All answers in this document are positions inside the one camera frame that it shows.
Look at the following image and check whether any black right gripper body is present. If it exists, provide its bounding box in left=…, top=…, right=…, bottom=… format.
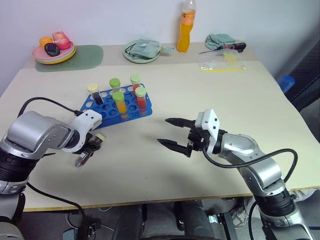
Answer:
left=185, top=120, right=213, bottom=159

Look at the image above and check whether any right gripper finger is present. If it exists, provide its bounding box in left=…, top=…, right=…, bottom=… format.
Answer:
left=156, top=138, right=189, bottom=155
left=164, top=117, right=196, bottom=129

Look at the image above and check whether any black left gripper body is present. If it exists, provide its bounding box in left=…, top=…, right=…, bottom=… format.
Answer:
left=76, top=132, right=102, bottom=156

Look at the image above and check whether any cream cap dark test tube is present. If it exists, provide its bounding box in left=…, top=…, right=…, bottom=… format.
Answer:
left=74, top=133, right=106, bottom=168

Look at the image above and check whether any blue test tube rack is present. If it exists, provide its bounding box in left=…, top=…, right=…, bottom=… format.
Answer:
left=80, top=83, right=154, bottom=130

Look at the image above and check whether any green cap red test tube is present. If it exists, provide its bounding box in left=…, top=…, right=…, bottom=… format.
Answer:
left=129, top=73, right=143, bottom=93
left=134, top=86, right=148, bottom=114

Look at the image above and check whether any green cap orange test tube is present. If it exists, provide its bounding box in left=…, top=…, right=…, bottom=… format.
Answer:
left=111, top=91, right=129, bottom=119

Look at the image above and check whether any yellow cap dark test tube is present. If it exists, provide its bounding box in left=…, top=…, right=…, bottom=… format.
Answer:
left=86, top=82, right=105, bottom=106

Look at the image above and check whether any green cap clear test tube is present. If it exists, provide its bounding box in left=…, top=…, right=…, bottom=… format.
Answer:
left=108, top=77, right=122, bottom=95

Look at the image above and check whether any clear plastic zip bag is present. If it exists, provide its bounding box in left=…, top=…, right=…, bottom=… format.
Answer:
left=198, top=50, right=249, bottom=74

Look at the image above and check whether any dark rounded shape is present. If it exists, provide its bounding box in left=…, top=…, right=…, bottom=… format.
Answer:
left=173, top=199, right=216, bottom=240

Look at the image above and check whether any pale green fabric pouch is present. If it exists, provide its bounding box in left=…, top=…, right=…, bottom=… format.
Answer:
left=128, top=37, right=175, bottom=60

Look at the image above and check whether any light green plate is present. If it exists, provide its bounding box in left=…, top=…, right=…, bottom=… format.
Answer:
left=122, top=39, right=161, bottom=64

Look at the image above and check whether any orange drink plastic bottle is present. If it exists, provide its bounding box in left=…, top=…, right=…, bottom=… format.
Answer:
left=176, top=0, right=197, bottom=54

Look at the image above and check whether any green placemat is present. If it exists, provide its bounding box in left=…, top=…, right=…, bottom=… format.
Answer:
left=34, top=44, right=104, bottom=74

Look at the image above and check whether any yellow plate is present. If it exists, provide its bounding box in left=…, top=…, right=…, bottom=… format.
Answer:
left=34, top=46, right=77, bottom=66

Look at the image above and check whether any teal cloth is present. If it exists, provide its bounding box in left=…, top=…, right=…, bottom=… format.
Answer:
left=205, top=33, right=237, bottom=51

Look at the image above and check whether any red black screwdriver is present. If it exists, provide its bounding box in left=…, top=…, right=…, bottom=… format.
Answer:
left=198, top=42, right=247, bottom=55

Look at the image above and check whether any blue ribbed round object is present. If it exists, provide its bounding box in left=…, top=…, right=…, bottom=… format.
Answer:
left=276, top=75, right=297, bottom=95

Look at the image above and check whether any dark purple toy fruit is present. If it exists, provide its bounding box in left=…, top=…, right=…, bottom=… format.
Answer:
left=44, top=42, right=61, bottom=57

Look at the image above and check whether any pink plate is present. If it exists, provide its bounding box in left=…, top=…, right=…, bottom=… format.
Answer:
left=31, top=40, right=75, bottom=62

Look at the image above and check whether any pink red toy fruit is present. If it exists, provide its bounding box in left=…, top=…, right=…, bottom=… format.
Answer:
left=51, top=30, right=71, bottom=51

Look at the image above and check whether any orange toy fruit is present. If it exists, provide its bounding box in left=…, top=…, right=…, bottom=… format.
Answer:
left=38, top=36, right=54, bottom=49

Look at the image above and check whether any white grey sneaker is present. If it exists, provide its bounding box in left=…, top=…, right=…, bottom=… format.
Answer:
left=289, top=188, right=320, bottom=202

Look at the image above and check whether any black carbon pattern panel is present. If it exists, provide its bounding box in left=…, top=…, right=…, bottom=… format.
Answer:
left=284, top=43, right=320, bottom=111

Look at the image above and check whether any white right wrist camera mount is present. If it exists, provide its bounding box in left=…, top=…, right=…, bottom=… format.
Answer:
left=194, top=108, right=221, bottom=156

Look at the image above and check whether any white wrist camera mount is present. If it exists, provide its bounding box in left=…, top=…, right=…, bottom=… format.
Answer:
left=61, top=109, right=104, bottom=154
left=194, top=108, right=221, bottom=156

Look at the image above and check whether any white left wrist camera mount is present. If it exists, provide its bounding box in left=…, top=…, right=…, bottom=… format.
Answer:
left=61, top=109, right=104, bottom=154

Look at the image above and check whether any black power cable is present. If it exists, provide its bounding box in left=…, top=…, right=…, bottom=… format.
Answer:
left=25, top=182, right=87, bottom=240

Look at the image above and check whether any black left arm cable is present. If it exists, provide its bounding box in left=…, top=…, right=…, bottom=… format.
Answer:
left=19, top=97, right=82, bottom=117

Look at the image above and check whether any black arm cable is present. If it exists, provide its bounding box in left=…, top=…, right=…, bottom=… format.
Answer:
left=202, top=146, right=299, bottom=187
left=19, top=97, right=82, bottom=117

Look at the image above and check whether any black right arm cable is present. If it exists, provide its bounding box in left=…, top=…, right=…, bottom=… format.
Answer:
left=202, top=146, right=299, bottom=187

